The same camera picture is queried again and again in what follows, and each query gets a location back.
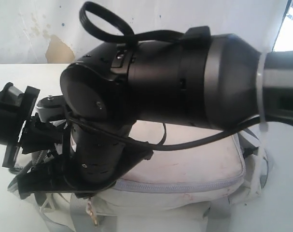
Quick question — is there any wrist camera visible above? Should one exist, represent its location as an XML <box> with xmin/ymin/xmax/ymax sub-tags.
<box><xmin>0</xmin><ymin>82</ymin><xmax>24</xmax><ymax>106</ymax></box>
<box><xmin>36</xmin><ymin>95</ymin><xmax>66</xmax><ymax>123</ymax></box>

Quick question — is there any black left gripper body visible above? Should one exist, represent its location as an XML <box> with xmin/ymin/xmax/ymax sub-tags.
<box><xmin>1</xmin><ymin>86</ymin><xmax>64</xmax><ymax>168</ymax></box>

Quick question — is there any white fabric bag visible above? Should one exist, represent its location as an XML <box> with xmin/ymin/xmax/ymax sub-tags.
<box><xmin>26</xmin><ymin>129</ymin><xmax>273</xmax><ymax>232</ymax></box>

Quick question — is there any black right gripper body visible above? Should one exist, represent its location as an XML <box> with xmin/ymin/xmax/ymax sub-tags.
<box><xmin>18</xmin><ymin>123</ymin><xmax>153</xmax><ymax>199</ymax></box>

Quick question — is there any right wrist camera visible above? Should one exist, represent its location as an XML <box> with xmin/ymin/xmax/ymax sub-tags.
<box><xmin>36</xmin><ymin>95</ymin><xmax>66</xmax><ymax>123</ymax></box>

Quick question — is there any gold zipper pull ring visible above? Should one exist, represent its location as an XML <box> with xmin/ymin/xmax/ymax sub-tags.
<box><xmin>85</xmin><ymin>195</ymin><xmax>100</xmax><ymax>228</ymax></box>

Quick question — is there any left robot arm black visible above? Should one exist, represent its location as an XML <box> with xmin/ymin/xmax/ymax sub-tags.
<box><xmin>0</xmin><ymin>82</ymin><xmax>65</xmax><ymax>168</ymax></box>

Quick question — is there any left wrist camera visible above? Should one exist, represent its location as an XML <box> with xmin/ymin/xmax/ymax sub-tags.
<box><xmin>0</xmin><ymin>82</ymin><xmax>24</xmax><ymax>106</ymax></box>

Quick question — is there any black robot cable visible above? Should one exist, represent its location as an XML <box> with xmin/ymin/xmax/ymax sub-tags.
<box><xmin>66</xmin><ymin>1</ymin><xmax>260</xmax><ymax>152</ymax></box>

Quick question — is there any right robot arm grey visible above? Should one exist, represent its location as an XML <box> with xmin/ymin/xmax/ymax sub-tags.
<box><xmin>17</xmin><ymin>27</ymin><xmax>293</xmax><ymax>199</ymax></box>

